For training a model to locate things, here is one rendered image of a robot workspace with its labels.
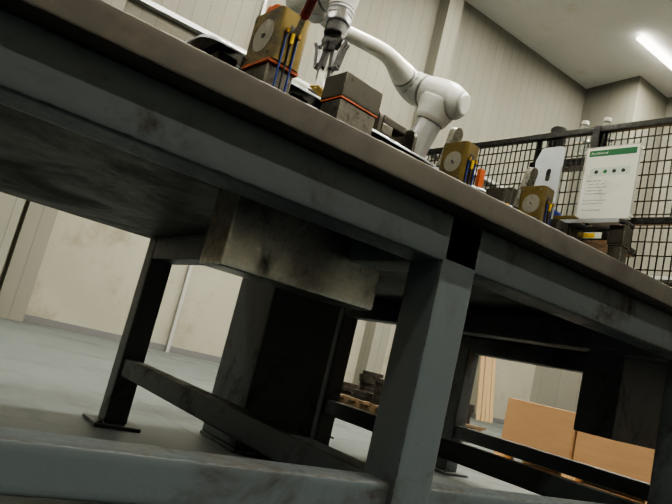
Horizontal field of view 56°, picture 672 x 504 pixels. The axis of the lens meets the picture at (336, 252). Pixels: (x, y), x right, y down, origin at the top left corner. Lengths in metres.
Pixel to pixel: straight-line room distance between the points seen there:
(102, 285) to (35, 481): 7.33
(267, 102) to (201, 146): 0.10
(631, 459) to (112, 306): 5.97
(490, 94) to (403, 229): 11.15
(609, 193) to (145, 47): 2.15
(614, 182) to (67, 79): 2.21
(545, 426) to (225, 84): 3.94
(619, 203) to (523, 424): 2.33
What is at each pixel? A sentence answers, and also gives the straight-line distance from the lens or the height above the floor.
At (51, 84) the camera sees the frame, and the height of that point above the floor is 0.60.
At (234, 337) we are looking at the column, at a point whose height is 0.38.
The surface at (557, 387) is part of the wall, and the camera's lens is 12.48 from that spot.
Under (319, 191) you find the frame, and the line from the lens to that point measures 0.88.
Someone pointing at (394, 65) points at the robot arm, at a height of 1.52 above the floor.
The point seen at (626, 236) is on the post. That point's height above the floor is 0.96.
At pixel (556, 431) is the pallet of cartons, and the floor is 0.29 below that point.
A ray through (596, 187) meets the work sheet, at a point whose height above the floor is 1.28.
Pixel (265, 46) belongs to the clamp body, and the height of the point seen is 0.97.
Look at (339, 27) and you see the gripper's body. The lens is 2.19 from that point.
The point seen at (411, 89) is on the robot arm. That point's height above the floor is 1.48.
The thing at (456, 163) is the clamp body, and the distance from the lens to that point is 1.76.
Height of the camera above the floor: 0.39
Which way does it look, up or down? 10 degrees up
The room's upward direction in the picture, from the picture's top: 14 degrees clockwise
